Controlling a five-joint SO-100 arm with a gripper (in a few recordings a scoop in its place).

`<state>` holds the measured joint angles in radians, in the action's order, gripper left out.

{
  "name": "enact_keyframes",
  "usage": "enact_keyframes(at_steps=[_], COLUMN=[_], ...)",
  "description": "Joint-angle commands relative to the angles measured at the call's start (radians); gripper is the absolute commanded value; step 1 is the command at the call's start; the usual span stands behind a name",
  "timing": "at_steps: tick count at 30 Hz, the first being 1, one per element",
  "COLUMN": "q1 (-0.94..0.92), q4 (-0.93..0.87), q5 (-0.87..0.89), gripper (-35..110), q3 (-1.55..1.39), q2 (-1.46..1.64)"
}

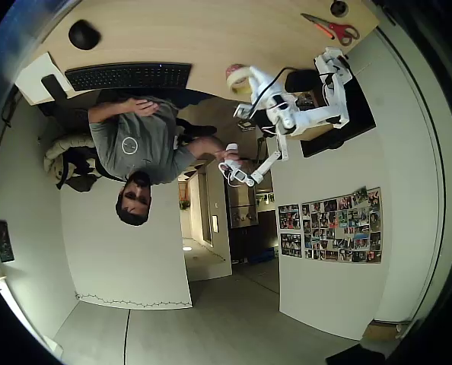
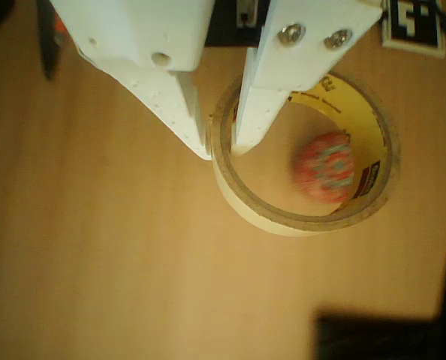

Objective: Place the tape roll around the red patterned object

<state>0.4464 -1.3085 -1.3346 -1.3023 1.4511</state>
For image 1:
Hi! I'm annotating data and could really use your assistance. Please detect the beige tape roll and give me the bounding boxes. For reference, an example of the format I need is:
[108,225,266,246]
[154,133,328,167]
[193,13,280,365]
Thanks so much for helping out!
[227,64,253,95]

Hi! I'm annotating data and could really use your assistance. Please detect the person in grey shirt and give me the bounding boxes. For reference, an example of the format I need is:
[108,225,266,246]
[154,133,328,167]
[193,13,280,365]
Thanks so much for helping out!
[88,97,196,228]

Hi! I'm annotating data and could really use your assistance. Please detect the dark framed picture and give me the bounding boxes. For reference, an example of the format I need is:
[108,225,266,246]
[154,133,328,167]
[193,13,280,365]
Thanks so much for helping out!
[0,219,16,263]

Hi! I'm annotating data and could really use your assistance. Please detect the black round desk grommet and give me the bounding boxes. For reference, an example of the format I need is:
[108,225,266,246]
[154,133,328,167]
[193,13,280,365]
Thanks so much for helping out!
[329,0,349,18]

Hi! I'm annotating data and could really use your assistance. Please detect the blue crate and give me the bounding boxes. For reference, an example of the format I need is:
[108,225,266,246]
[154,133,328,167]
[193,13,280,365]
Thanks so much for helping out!
[248,246,276,264]

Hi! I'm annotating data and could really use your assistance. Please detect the large photo collage poster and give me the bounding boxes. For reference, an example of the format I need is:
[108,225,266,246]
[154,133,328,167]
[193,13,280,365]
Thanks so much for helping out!
[301,186,383,265]

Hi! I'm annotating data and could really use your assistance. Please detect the black keyboard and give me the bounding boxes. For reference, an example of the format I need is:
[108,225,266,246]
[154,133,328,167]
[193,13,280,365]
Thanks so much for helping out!
[64,62,193,92]

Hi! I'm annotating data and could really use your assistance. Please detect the beige padded jacket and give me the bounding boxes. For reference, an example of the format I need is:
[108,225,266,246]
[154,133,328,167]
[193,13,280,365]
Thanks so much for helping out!
[43,135,97,179]

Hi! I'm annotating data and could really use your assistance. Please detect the brown cardboard box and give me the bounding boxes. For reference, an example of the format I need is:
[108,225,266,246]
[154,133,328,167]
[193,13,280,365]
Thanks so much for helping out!
[362,321,412,341]

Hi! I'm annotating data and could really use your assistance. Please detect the black phone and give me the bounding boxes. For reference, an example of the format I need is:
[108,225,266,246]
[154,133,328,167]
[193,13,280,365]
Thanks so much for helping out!
[41,74,68,103]

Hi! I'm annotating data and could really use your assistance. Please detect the person's left forearm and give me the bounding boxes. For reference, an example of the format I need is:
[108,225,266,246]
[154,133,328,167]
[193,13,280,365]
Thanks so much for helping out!
[88,98,138,124]

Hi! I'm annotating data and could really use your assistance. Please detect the black board under robot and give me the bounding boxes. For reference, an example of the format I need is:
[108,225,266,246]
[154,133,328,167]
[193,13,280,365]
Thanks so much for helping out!
[286,68,377,159]

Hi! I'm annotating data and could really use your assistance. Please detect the black cable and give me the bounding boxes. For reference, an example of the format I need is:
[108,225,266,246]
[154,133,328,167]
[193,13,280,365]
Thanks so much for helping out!
[248,67,299,115]

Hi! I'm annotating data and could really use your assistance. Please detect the red handled scissors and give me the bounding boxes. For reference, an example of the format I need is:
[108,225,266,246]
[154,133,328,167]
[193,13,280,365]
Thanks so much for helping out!
[301,13,361,47]

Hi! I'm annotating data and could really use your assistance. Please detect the black rounded device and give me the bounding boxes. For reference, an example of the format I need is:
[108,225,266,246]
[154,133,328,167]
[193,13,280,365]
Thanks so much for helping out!
[285,69,321,93]

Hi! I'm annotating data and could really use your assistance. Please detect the white paper pad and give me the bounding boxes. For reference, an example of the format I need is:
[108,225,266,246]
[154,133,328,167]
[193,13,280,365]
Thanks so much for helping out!
[14,52,77,106]

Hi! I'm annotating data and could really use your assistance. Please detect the person's right hand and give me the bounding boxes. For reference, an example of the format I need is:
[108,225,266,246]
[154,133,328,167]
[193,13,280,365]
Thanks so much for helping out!
[214,144,247,167]

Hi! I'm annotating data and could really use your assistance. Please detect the small photo collage poster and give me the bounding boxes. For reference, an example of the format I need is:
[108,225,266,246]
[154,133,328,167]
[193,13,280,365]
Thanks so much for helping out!
[280,232,303,259]
[278,204,301,230]

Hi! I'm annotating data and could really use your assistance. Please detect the black computer mouse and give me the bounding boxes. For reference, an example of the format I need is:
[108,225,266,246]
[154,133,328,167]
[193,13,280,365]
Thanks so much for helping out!
[68,19,102,51]

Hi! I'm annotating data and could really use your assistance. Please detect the person's right forearm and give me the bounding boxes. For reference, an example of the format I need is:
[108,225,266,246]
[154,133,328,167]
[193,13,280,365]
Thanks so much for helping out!
[186,135,225,159]

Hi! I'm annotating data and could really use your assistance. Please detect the white leader arm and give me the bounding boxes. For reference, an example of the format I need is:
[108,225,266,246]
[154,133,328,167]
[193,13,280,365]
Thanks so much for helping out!
[218,127,291,188]

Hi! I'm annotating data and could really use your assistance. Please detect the person's left hand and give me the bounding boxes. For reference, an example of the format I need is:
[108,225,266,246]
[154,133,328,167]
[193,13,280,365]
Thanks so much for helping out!
[132,97,162,117]

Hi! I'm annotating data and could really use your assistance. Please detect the black garment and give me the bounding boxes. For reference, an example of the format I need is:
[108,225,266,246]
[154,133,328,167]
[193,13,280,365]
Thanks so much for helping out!
[56,147,102,193]

